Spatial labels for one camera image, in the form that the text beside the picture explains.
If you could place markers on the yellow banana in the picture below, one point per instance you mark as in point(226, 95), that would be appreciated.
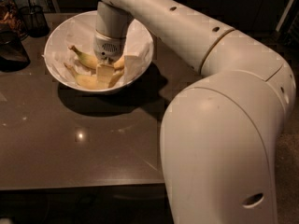
point(90, 82)
point(92, 62)

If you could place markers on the dark glass container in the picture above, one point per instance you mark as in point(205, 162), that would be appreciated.
point(13, 56)

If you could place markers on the glass jar with snacks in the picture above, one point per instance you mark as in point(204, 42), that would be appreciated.
point(10, 15)

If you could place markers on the white bowl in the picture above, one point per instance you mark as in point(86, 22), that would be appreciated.
point(59, 34)

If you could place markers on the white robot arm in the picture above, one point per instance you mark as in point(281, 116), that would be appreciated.
point(218, 136)

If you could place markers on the black mesh pen cup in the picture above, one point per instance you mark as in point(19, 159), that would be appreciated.
point(34, 20)

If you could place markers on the white paper lining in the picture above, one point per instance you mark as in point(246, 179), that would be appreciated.
point(78, 31)

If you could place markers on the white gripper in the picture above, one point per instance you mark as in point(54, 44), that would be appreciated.
point(106, 47)

